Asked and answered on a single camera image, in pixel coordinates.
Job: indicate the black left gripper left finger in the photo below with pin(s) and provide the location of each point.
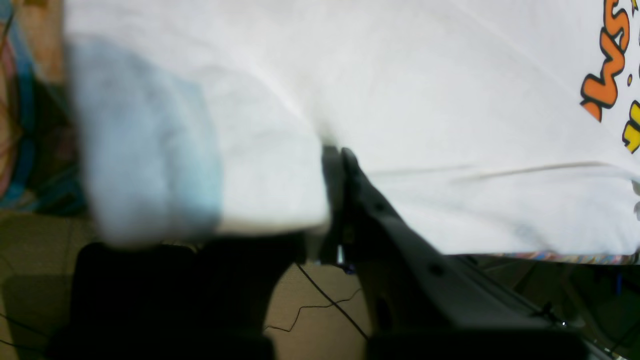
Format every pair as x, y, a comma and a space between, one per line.
170, 302

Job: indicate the patterned tablecloth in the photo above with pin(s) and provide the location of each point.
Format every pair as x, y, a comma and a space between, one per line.
25, 125

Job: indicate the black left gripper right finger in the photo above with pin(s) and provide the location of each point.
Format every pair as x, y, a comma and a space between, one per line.
424, 305

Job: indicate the white printed T-shirt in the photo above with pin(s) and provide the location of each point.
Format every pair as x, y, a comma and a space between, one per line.
375, 100

